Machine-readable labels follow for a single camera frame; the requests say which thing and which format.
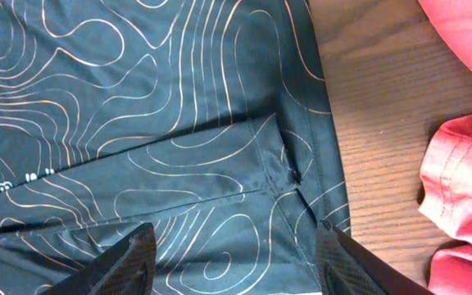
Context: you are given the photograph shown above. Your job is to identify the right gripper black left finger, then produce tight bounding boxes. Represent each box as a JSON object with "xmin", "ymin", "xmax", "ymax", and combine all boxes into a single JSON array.
[{"xmin": 45, "ymin": 223, "xmax": 157, "ymax": 295}]

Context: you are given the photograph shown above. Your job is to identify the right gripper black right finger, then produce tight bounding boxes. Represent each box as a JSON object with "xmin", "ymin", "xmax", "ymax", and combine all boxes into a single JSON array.
[{"xmin": 315, "ymin": 221, "xmax": 430, "ymax": 295}]

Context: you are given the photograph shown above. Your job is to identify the black printed jersey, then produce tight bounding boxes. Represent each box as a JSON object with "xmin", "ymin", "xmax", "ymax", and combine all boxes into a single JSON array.
[{"xmin": 0, "ymin": 0, "xmax": 349, "ymax": 294}]

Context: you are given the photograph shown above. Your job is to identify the red orange shirt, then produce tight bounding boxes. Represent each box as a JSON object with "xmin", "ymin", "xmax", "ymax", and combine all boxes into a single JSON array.
[{"xmin": 419, "ymin": 0, "xmax": 472, "ymax": 294}]

